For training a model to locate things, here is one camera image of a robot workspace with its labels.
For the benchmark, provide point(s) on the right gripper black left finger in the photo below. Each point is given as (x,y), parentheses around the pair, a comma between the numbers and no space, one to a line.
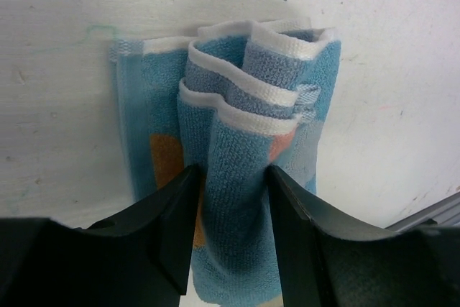
(139,256)

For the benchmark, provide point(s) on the aluminium mounting rail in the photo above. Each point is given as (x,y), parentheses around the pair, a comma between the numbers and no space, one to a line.
(443,213)

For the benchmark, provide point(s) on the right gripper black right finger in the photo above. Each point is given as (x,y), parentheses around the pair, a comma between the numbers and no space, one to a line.
(326,257)

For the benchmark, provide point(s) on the light blue patterned cloth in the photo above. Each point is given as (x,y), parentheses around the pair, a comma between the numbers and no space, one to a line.
(233,98)

